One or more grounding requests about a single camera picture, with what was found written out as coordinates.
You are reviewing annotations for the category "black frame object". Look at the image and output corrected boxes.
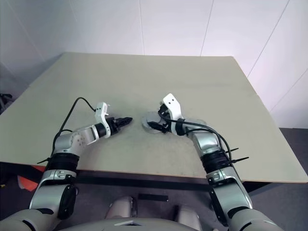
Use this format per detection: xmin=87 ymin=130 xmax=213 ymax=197
xmin=0 ymin=93 xmax=13 ymax=114

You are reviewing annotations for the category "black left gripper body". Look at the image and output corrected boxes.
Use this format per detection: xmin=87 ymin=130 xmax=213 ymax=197
xmin=106 ymin=116 xmax=122 ymax=137

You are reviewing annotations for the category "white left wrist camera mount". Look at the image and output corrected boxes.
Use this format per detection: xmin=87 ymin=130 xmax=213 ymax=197
xmin=94 ymin=102 xmax=112 ymax=137

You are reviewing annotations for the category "orange object under table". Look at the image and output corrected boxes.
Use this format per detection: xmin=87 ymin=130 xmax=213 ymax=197
xmin=17 ymin=175 xmax=39 ymax=192

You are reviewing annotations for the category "silver motor lid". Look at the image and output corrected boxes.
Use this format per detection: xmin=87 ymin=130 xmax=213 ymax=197
xmin=140 ymin=111 xmax=169 ymax=132

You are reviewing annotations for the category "grey rounded shape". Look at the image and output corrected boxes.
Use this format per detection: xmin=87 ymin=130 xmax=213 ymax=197
xmin=172 ymin=204 xmax=202 ymax=226
xmin=105 ymin=195 xmax=139 ymax=220

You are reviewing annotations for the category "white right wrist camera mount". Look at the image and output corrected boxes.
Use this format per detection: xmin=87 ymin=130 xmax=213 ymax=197
xmin=162 ymin=93 xmax=185 ymax=122

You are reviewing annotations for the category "silver robot torso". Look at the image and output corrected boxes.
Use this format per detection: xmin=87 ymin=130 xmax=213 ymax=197
xmin=57 ymin=216 xmax=231 ymax=231

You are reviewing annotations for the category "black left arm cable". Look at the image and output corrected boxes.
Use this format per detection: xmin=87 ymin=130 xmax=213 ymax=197
xmin=51 ymin=97 xmax=97 ymax=154

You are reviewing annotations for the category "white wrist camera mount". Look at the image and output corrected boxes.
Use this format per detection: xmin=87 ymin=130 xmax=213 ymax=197
xmin=162 ymin=93 xmax=185 ymax=122
xmin=94 ymin=102 xmax=112 ymax=137

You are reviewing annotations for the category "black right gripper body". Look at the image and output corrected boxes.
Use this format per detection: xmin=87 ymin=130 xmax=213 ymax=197
xmin=163 ymin=109 xmax=173 ymax=133

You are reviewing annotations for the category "silver motor housing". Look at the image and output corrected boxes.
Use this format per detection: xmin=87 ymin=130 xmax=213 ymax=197
xmin=140 ymin=115 xmax=173 ymax=134

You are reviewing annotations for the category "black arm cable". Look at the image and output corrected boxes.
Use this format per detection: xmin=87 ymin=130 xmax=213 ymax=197
xmin=157 ymin=109 xmax=239 ymax=167
xmin=51 ymin=97 xmax=97 ymax=154

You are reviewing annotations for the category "black rectangular block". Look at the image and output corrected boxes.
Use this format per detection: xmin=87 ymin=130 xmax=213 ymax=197
xmin=138 ymin=193 xmax=168 ymax=203

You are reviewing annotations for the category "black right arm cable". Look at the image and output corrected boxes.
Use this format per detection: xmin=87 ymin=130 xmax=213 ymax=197
xmin=157 ymin=109 xmax=239 ymax=167

